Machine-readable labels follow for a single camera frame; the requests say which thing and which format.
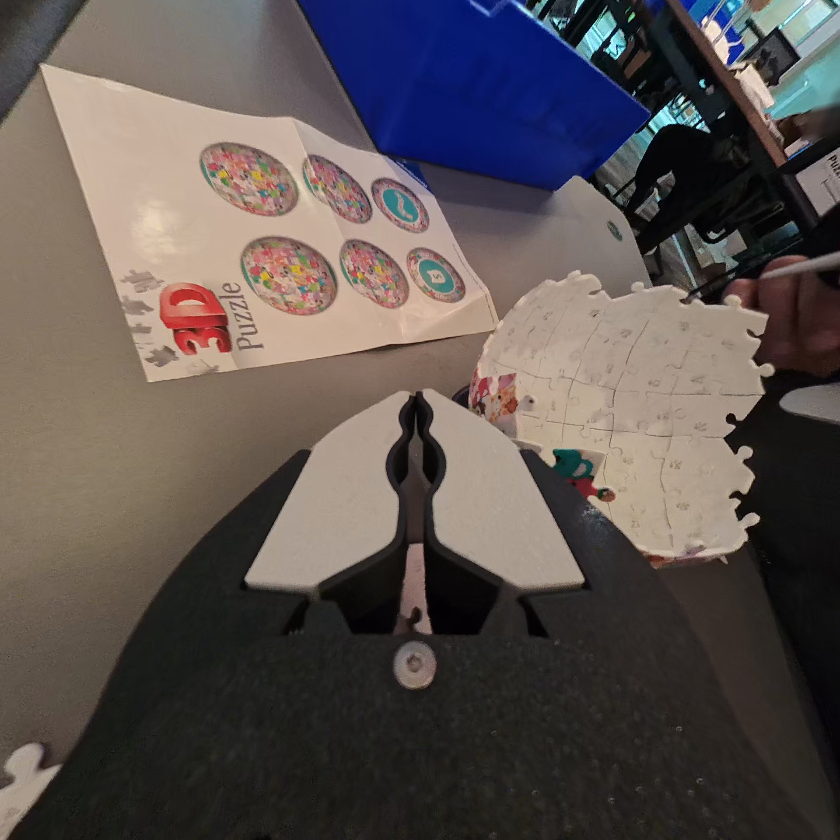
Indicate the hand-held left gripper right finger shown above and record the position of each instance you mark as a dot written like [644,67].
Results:
[499,525]

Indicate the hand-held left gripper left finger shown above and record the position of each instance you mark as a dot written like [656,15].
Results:
[328,518]

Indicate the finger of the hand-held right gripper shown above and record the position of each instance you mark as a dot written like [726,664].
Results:
[800,262]

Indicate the colourful puzzle ball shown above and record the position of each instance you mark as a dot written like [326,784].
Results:
[656,394]

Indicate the white puzzle piece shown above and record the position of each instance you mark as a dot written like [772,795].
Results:
[26,781]

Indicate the person's right forearm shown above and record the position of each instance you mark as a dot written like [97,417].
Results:
[827,229]

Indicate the black ball stand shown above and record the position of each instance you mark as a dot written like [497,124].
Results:
[461,396]

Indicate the puzzle instruction sheet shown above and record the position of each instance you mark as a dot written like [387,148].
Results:
[164,197]

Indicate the person's right hand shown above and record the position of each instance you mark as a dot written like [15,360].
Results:
[800,321]

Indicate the black office chair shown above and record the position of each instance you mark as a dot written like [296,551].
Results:
[689,170]

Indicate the wooden top table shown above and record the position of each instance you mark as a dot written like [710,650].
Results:
[722,65]

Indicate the blue plastic bin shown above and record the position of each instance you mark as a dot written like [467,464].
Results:
[472,79]

